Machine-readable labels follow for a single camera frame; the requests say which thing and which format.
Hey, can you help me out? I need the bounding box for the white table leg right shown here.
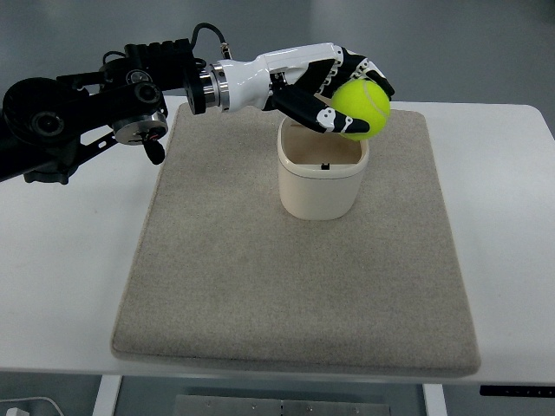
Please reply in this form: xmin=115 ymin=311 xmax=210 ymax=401
xmin=422 ymin=384 xmax=447 ymax=416

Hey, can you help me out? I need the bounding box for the white table leg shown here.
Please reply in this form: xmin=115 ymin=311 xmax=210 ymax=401
xmin=422 ymin=384 xmax=447 ymax=416
xmin=92 ymin=375 xmax=122 ymax=416

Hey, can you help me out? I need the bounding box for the beige bin with open lid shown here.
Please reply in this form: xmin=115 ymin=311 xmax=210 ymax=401
xmin=277 ymin=118 xmax=369 ymax=220

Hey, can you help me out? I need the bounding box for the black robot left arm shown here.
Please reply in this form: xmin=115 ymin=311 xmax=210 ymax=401
xmin=1 ymin=23 xmax=231 ymax=185

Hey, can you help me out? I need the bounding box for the yellow tennis ball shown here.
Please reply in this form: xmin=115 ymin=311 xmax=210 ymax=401
xmin=331 ymin=79 xmax=390 ymax=140

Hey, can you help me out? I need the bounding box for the metal base plate under table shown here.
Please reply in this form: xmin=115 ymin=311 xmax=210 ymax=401
xmin=173 ymin=395 xmax=391 ymax=416

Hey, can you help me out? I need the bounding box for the grey felt mat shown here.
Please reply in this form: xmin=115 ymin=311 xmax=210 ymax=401
xmin=111 ymin=107 xmax=480 ymax=377

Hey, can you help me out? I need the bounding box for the black white robot left hand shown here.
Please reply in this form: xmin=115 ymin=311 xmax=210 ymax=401
xmin=201 ymin=42 xmax=395 ymax=133

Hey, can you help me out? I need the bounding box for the white table leg left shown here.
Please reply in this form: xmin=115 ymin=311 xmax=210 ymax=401
xmin=92 ymin=375 xmax=122 ymax=416

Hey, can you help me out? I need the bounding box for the white device on floor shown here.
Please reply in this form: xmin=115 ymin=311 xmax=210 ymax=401
xmin=1 ymin=396 xmax=64 ymax=416

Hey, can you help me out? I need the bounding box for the black table control panel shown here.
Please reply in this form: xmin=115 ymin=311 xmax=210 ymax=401
xmin=480 ymin=385 xmax=555 ymax=399

